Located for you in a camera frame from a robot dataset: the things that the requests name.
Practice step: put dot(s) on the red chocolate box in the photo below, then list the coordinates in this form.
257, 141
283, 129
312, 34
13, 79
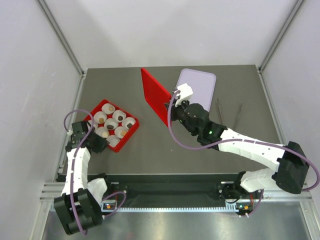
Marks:
130, 132

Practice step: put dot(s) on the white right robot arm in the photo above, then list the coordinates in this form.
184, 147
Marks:
285, 165

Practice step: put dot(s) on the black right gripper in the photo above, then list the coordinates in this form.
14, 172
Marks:
174, 109

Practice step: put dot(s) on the lavender plastic tray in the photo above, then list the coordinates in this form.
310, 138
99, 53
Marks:
202, 84

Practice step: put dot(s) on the metal tongs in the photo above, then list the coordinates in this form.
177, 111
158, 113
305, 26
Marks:
226, 116

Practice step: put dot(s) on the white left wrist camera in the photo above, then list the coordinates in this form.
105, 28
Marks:
70, 132

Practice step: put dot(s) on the red box lid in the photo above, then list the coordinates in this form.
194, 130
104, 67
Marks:
155, 95

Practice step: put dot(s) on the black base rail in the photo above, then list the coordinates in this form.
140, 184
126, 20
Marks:
178, 190

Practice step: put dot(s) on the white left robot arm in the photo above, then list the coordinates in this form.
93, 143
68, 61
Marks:
78, 207

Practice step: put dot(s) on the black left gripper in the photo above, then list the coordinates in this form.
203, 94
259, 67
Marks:
103, 143

